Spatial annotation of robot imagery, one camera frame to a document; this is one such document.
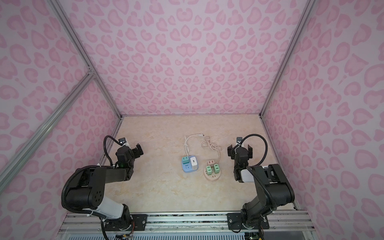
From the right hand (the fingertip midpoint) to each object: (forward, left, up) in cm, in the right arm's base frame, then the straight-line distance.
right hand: (240, 143), depth 93 cm
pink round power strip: (-19, +17, -5) cm, 26 cm away
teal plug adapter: (-11, +33, -1) cm, 35 cm away
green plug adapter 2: (-16, +15, -1) cm, 22 cm away
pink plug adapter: (-12, +18, 0) cm, 22 cm away
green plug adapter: (-17, +20, -1) cm, 26 cm away
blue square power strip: (-14, +33, -6) cm, 36 cm away
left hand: (-2, +65, +1) cm, 65 cm away
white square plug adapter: (-13, +28, 0) cm, 31 cm away
